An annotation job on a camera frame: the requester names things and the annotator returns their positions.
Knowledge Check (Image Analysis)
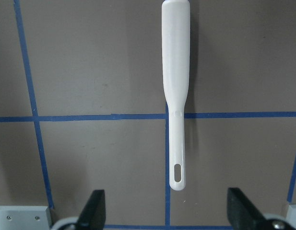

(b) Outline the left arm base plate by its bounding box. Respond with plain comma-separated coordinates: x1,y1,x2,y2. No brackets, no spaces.
286,204,296,228

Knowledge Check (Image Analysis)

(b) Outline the white hand brush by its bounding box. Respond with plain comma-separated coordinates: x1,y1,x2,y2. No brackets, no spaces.
161,0,190,191

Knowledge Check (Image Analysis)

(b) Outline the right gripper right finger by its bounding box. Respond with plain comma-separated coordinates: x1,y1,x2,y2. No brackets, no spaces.
227,187,272,230

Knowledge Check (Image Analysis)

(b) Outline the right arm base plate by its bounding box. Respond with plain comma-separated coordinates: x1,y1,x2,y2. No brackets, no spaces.
0,206,51,230

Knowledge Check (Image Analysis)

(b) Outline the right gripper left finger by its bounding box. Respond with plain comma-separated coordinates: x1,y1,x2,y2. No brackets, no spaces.
77,189,106,230

